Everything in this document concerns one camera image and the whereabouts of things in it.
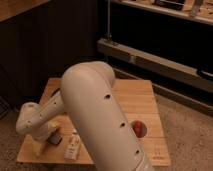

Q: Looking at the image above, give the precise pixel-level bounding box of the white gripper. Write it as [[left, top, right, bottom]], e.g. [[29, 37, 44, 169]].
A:
[[32, 121, 61, 156]]

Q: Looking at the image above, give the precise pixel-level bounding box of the dark eraser block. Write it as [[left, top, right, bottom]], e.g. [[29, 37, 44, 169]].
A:
[[48, 133, 62, 145]]

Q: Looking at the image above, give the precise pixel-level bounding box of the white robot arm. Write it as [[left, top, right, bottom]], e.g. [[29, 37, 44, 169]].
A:
[[16, 61, 155, 171]]

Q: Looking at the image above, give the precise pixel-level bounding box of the white tube bottle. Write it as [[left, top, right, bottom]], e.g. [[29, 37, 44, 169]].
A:
[[64, 134, 81, 160]]

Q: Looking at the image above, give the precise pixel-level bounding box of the white cup with red item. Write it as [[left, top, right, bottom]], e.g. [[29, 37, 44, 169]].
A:
[[131, 120, 147, 139]]

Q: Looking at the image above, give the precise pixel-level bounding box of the wooden table board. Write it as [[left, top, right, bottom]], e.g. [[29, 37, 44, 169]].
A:
[[17, 79, 171, 166]]

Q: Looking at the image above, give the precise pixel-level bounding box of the vertical metal pole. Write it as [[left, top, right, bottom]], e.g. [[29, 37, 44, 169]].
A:
[[107, 0, 111, 41]]

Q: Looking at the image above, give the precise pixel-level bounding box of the wooden shelf with items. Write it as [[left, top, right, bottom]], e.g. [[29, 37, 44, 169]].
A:
[[112, 0, 213, 26]]

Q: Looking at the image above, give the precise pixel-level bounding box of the grey metal rail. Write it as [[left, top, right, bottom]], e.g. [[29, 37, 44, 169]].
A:
[[97, 38, 213, 93]]

